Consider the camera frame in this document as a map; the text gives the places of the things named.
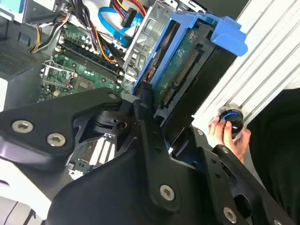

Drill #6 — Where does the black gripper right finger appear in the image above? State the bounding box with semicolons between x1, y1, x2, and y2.
168;125;296;225

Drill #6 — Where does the hard disk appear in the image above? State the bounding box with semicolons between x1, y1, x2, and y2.
132;10;248;132

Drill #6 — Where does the round black tool blue ring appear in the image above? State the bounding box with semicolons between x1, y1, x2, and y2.
217;104;245;135

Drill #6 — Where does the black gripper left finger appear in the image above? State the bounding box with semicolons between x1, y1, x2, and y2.
0;84;183;213

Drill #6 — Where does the person's bare hand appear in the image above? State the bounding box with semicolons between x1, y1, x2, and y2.
208;116;252;165

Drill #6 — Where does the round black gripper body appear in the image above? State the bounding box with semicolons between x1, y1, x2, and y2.
44;140;220;225

